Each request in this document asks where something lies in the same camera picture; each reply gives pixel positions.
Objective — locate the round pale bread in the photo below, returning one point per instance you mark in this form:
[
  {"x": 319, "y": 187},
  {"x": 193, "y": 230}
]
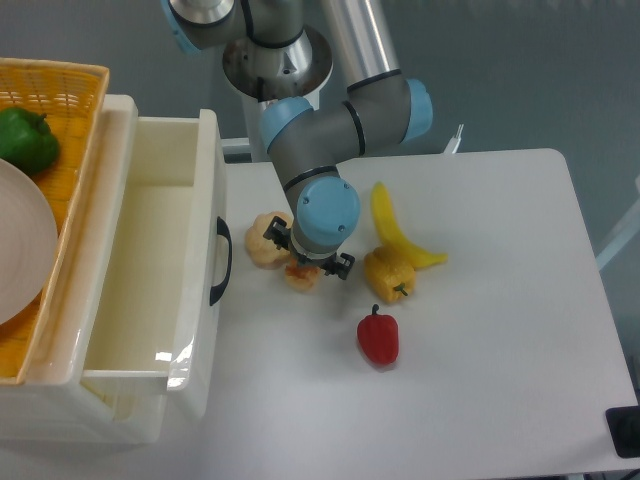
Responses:
[{"x": 263, "y": 252}]

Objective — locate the green bell pepper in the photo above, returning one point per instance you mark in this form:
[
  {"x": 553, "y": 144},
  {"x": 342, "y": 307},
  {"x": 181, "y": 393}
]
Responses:
[{"x": 27, "y": 141}]

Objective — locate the yellow bell pepper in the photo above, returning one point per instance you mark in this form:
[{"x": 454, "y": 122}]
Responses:
[{"x": 389, "y": 274}]

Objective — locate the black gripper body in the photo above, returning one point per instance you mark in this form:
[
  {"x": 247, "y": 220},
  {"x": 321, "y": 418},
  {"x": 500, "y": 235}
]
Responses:
[{"x": 304, "y": 257}]

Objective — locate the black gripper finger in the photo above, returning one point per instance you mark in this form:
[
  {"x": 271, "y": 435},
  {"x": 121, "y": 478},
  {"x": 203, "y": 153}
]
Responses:
[
  {"x": 278, "y": 233},
  {"x": 338, "y": 265}
]

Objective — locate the yellow banana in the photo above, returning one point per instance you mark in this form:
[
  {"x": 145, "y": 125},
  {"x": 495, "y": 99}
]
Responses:
[{"x": 390, "y": 233}]

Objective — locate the orange woven basket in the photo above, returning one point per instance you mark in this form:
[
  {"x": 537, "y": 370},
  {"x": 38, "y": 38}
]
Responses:
[{"x": 71, "y": 95}]

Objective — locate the white drawer cabinet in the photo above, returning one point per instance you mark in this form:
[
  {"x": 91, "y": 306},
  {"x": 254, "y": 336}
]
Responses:
[{"x": 57, "y": 402}]

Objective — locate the square toasted bread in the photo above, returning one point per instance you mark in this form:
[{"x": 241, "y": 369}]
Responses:
[{"x": 300, "y": 277}]

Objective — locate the pale pink plate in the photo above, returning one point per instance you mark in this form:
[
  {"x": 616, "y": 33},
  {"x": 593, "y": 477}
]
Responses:
[{"x": 29, "y": 240}]

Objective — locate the black device at corner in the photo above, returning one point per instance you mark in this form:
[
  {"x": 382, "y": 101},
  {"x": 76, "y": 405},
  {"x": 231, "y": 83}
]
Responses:
[{"x": 624, "y": 423}]

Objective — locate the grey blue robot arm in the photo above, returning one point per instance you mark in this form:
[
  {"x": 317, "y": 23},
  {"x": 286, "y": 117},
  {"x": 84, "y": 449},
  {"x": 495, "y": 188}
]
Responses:
[{"x": 323, "y": 100}]

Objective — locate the white plastic drawer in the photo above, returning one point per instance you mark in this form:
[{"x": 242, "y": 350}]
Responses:
[{"x": 155, "y": 331}]

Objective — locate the red bell pepper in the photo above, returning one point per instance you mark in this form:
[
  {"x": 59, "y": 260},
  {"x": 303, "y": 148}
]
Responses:
[{"x": 378, "y": 337}]

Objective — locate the white table frame bracket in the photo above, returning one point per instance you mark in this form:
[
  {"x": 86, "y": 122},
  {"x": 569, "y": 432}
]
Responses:
[{"x": 455, "y": 141}]

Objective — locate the black drawer handle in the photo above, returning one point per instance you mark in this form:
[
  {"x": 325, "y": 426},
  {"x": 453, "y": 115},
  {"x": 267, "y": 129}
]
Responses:
[{"x": 225, "y": 246}]

